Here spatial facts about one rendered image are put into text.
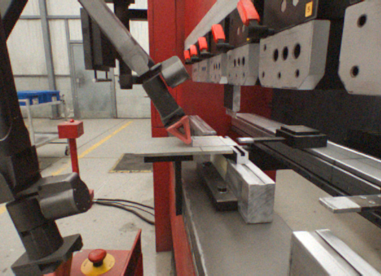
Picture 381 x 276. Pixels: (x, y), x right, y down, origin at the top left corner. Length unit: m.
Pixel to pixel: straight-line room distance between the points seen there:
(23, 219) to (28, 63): 8.63
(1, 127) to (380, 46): 0.47
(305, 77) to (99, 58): 1.56
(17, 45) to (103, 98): 2.83
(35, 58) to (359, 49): 8.85
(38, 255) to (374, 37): 0.54
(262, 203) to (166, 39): 1.21
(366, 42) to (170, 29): 1.41
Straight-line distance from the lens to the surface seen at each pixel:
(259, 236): 0.58
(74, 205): 0.46
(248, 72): 0.52
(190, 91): 1.61
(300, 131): 0.84
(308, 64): 0.34
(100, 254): 0.66
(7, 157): 0.47
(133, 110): 7.97
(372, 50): 0.27
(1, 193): 0.50
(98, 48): 1.80
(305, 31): 0.35
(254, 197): 0.59
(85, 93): 8.33
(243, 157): 0.69
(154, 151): 0.68
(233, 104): 0.72
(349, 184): 0.73
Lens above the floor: 1.19
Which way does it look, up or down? 13 degrees down
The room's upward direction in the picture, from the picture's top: straight up
